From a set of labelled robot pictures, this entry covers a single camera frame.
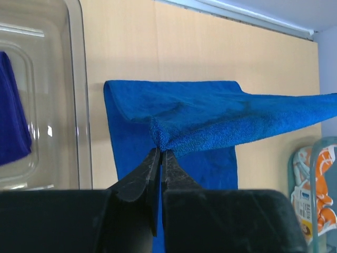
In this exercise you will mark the blue towel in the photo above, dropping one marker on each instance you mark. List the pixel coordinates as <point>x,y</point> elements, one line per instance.
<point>202,122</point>

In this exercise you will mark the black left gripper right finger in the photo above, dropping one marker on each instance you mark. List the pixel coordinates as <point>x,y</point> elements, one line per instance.
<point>173,176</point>

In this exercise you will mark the purple towel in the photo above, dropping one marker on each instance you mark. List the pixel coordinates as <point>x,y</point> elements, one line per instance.
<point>15,136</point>

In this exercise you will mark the smoky clear plastic bin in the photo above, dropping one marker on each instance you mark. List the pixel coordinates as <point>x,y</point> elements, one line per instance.
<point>44,41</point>

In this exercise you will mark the teal plastic bin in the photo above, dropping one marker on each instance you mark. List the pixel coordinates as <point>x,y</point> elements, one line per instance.
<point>327,241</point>

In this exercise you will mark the white sealant strip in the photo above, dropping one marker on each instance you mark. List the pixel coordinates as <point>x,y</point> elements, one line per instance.
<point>241,15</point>

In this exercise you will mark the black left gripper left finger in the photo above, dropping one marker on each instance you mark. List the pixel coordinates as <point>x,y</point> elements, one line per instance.
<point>143,181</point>

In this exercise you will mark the orange white patterned towel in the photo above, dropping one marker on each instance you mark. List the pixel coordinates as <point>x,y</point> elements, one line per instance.
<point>301,195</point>

